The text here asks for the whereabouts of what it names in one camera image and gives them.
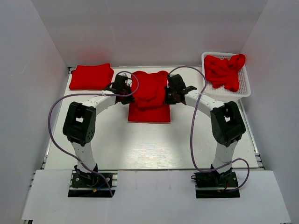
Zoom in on red t-shirt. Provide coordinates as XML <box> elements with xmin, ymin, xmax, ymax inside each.
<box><xmin>128</xmin><ymin>70</ymin><xmax>171</xmax><ymax>123</ymax></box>
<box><xmin>69</xmin><ymin>63</ymin><xmax>114</xmax><ymax>91</ymax></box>

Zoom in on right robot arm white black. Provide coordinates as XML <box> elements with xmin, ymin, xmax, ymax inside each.
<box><xmin>164</xmin><ymin>74</ymin><xmax>246</xmax><ymax>187</ymax></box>

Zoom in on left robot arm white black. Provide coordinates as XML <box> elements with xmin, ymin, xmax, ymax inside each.
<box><xmin>63</xmin><ymin>74</ymin><xmax>135</xmax><ymax>186</ymax></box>

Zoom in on crumpled red t-shirts in basket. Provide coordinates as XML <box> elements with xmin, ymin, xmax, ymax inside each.
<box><xmin>204</xmin><ymin>54</ymin><xmax>246</xmax><ymax>92</ymax></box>

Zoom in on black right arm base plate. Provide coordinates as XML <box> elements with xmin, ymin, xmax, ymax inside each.
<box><xmin>191</xmin><ymin>172</ymin><xmax>240</xmax><ymax>199</ymax></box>

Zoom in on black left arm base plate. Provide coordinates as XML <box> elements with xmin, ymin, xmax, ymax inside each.
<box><xmin>68</xmin><ymin>171</ymin><xmax>117</xmax><ymax>198</ymax></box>

